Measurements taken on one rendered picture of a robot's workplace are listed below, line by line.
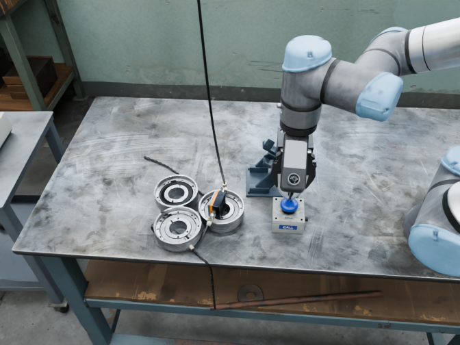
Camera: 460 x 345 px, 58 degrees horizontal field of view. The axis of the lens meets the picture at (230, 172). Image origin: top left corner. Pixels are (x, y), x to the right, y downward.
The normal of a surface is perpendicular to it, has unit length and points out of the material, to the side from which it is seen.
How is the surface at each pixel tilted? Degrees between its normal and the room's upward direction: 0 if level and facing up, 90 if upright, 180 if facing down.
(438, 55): 86
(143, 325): 0
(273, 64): 90
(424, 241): 97
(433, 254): 97
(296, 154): 31
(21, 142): 0
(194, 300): 0
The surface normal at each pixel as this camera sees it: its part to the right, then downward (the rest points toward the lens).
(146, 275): -0.02, -0.71
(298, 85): -0.55, 0.60
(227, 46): -0.09, 0.70
